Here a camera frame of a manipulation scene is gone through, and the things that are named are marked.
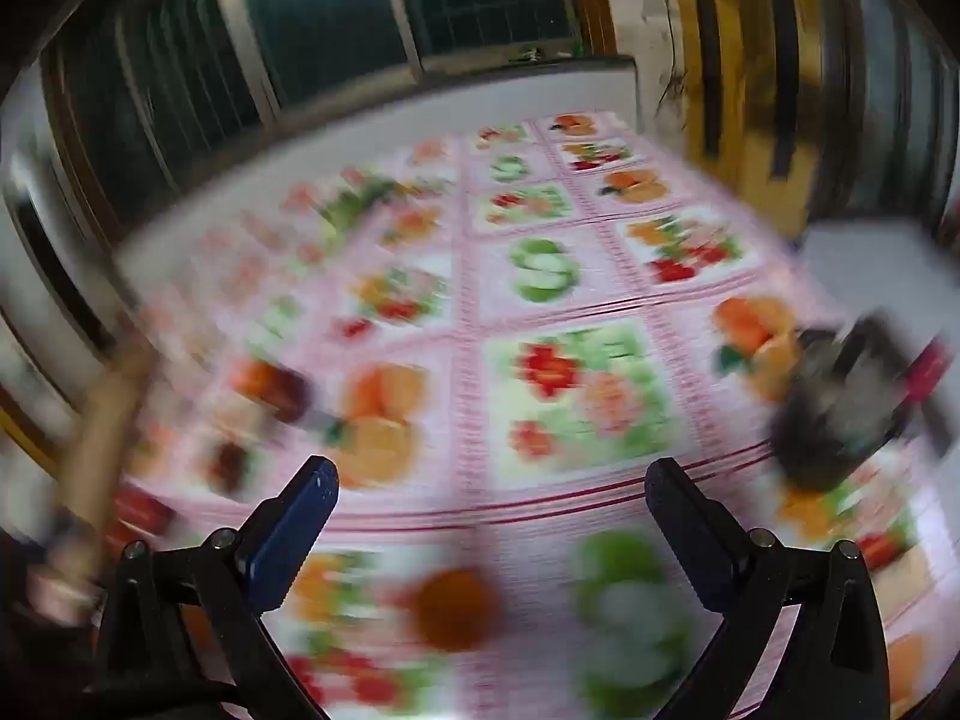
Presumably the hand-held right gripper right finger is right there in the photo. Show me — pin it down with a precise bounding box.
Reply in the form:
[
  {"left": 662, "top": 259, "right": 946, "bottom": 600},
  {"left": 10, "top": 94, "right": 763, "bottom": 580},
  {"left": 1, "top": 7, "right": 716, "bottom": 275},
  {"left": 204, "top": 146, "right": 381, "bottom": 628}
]
[{"left": 645, "top": 457, "right": 893, "bottom": 720}]

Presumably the brown framed window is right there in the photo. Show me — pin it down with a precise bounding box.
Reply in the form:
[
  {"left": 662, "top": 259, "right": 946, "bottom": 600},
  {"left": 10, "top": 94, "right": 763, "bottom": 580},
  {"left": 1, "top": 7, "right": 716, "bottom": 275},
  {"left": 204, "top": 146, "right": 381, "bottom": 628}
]
[{"left": 37, "top": 0, "right": 616, "bottom": 241}]

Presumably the small orange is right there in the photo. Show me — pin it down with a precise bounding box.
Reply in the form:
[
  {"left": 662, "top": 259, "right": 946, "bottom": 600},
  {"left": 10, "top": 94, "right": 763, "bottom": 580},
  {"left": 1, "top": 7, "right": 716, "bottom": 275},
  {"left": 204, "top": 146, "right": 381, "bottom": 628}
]
[{"left": 411, "top": 568, "right": 503, "bottom": 652}]

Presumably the dark round object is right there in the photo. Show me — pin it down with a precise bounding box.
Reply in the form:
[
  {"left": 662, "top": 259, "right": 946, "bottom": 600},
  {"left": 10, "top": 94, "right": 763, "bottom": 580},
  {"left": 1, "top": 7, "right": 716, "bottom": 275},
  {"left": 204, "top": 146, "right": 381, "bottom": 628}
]
[{"left": 769, "top": 315, "right": 960, "bottom": 492}]

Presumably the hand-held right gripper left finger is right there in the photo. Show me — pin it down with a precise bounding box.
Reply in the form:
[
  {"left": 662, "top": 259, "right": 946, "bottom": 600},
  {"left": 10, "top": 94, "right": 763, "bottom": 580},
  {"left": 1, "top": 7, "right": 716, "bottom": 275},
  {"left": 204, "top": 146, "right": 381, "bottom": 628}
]
[{"left": 90, "top": 456, "right": 340, "bottom": 720}]

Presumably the fruit print tablecloth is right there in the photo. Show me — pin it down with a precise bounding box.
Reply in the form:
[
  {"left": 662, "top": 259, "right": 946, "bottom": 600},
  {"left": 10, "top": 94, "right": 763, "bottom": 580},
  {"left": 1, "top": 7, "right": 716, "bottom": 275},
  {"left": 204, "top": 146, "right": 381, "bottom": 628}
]
[{"left": 112, "top": 111, "right": 960, "bottom": 720}]

